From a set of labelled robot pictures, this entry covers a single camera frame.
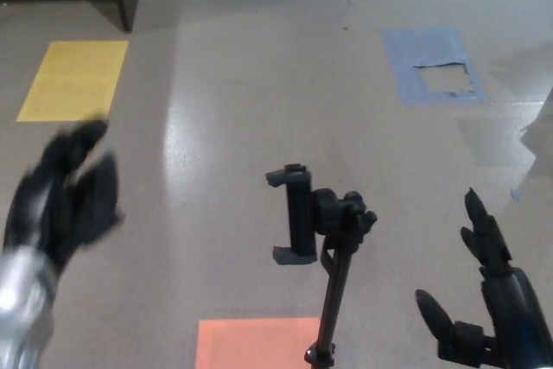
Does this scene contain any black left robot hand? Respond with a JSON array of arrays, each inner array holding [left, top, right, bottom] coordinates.
[[3, 119, 124, 276]]

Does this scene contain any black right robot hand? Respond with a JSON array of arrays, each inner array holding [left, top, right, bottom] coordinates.
[[414, 187, 553, 369]]

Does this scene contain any black phone stand tripod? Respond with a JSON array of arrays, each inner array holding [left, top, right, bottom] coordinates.
[[264, 163, 378, 369]]

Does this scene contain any yellow paper sheet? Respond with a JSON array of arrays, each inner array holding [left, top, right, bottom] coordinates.
[[16, 40, 130, 123]]

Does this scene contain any orange paper sheet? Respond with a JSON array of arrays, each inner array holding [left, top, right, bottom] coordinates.
[[194, 317, 321, 369]]

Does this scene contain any torn blue paper sheet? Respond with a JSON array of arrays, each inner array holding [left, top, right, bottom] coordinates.
[[382, 27, 489, 105]]

